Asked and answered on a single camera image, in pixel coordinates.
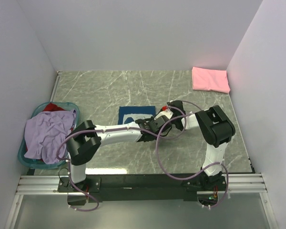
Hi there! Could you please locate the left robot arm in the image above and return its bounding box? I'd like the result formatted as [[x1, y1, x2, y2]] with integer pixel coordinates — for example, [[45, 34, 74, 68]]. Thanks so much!
[[66, 115, 169, 192]]

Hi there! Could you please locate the folded pink t shirt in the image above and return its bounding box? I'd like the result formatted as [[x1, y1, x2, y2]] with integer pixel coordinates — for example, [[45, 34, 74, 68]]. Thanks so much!
[[192, 67, 230, 94]]

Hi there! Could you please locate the blue t shirt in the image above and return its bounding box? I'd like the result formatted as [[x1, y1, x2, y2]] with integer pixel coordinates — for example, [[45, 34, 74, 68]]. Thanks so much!
[[117, 106, 156, 125]]

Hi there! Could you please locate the lavender t shirt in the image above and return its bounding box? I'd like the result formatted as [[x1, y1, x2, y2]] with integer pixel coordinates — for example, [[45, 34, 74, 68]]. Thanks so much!
[[24, 109, 77, 165]]

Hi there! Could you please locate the black base beam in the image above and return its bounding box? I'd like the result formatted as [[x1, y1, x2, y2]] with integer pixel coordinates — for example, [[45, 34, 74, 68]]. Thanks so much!
[[57, 173, 227, 206]]

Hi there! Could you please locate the red t shirt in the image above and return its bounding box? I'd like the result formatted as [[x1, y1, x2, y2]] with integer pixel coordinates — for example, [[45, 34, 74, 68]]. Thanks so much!
[[43, 103, 65, 112]]

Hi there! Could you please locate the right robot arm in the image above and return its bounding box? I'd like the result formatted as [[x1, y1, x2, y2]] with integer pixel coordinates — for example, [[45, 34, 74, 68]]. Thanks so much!
[[172, 105, 235, 190]]

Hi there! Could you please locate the right aluminium rail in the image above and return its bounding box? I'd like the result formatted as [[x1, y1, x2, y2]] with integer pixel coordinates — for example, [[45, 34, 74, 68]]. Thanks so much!
[[194, 174, 279, 229]]

